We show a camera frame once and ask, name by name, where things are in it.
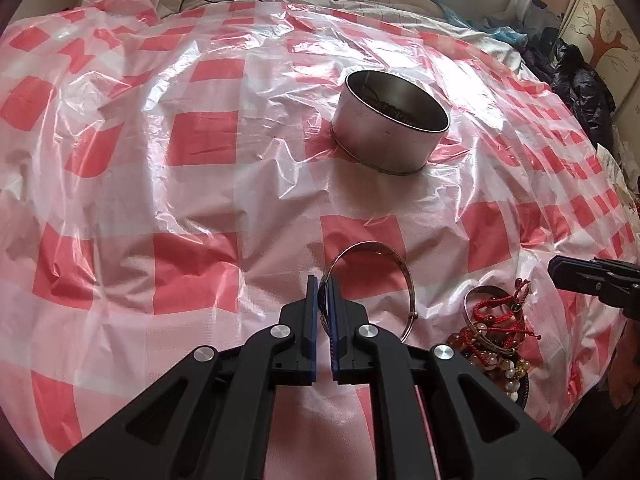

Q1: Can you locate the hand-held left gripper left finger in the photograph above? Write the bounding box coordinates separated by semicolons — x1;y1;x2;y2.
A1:
54;274;321;480

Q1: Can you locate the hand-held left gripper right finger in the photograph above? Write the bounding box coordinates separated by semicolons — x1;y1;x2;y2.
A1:
327;276;584;480

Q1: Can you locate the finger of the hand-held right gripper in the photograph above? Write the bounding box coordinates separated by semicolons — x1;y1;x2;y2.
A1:
547;255;640;293
592;257;640;322

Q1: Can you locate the thin silver bangle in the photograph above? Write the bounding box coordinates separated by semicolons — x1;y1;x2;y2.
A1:
320;241;416;346

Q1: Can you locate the round metal tin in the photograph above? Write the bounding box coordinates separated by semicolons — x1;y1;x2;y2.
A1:
330;70;451;177

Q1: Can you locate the wide silver bangle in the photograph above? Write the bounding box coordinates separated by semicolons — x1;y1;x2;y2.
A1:
462;286;526;356

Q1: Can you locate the black puffer jacket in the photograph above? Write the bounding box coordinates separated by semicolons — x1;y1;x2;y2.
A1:
520;25;619;147

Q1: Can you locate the red checkered plastic sheet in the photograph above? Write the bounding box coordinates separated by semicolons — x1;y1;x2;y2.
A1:
0;0;640;480

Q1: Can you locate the blue plastic bag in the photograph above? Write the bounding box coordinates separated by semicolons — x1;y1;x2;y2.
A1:
439;2;529;52

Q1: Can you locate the white pearl bracelet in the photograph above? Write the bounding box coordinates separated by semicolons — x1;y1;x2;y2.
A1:
492;360;524;404

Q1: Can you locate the amber bead bracelet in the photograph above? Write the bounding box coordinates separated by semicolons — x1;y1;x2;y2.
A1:
446;330;532;377

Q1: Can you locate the dark bead bracelet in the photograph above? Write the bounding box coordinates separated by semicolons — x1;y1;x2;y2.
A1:
364;86;437;126

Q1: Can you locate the tree pattern wall panel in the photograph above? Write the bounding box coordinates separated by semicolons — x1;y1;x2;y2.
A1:
556;0;640;113

